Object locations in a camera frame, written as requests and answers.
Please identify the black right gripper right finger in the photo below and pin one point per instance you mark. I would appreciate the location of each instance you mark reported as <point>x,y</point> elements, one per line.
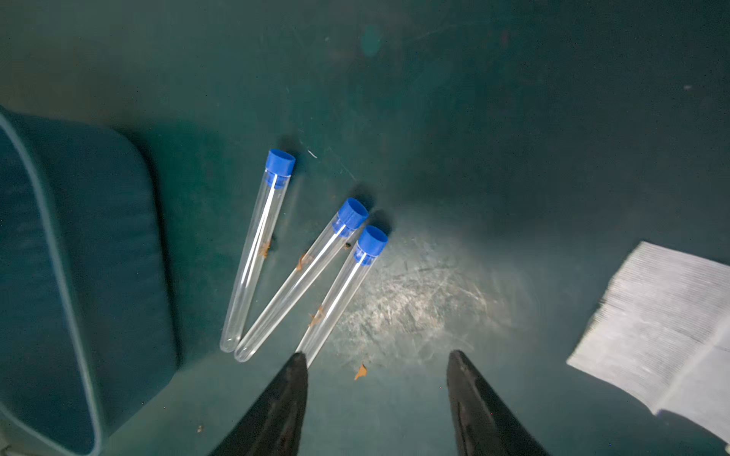
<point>483,424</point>

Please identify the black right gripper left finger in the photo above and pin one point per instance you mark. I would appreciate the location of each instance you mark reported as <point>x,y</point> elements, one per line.
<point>273,424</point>

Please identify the white gauze wipe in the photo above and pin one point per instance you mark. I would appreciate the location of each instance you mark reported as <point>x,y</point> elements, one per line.
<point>661,334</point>

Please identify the clear test tube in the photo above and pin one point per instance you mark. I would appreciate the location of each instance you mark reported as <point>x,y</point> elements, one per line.
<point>338,233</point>
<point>360,261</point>
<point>275,181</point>

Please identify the blue plastic tub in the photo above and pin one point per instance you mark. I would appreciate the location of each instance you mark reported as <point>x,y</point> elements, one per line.
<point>86,328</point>

